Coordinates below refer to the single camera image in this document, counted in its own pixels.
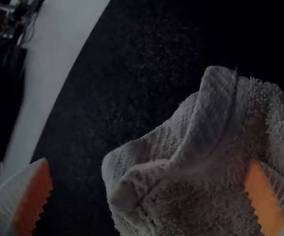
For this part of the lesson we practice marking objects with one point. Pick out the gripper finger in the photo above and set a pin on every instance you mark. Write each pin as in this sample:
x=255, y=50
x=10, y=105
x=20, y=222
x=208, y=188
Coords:
x=274, y=201
x=11, y=209

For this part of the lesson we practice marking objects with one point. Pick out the black mat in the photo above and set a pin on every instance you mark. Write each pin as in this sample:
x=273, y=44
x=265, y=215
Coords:
x=132, y=73

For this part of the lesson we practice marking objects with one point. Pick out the pale towel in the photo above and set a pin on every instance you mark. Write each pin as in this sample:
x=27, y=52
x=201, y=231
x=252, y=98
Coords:
x=201, y=159

